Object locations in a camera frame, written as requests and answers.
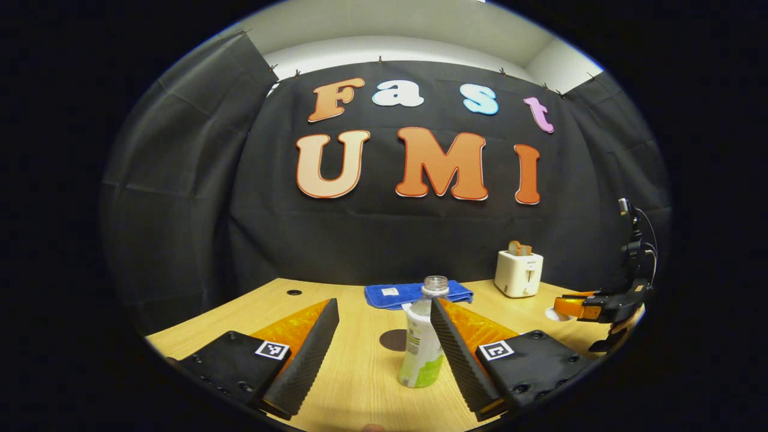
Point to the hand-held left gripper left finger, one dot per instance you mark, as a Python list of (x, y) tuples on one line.
[(312, 354)]

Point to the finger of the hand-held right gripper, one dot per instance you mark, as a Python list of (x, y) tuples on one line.
[(570, 307)]

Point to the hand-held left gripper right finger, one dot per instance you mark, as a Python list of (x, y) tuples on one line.
[(459, 360)]

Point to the white porcelain teacup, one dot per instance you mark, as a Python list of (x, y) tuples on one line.
[(553, 315)]

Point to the green-label plastic water bottle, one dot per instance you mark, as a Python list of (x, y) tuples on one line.
[(420, 348)]

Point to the dark brown round coaster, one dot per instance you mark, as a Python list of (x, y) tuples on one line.
[(393, 340)]

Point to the white toaster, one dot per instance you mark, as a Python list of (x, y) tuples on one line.
[(518, 274)]

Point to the blue folded towel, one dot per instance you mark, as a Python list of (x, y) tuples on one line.
[(390, 296)]

